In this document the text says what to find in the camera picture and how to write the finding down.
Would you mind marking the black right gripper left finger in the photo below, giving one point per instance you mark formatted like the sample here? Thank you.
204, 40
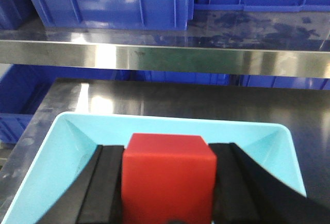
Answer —
95, 195

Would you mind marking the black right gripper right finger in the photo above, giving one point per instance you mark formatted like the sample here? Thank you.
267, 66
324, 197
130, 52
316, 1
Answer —
247, 193

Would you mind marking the red cube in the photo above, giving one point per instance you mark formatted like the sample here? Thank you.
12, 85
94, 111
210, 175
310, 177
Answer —
166, 178

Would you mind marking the near blue crate lower shelf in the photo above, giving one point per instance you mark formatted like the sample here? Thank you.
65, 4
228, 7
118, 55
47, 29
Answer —
22, 89

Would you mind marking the stainless steel shelf rack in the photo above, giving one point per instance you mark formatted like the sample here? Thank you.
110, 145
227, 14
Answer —
229, 42

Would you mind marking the light blue plastic tray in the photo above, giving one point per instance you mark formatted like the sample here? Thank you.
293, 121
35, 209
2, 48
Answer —
73, 137

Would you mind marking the upper middle blue crate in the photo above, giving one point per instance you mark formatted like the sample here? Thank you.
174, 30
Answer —
116, 14

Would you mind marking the upper left blue crate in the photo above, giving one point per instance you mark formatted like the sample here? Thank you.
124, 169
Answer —
15, 12

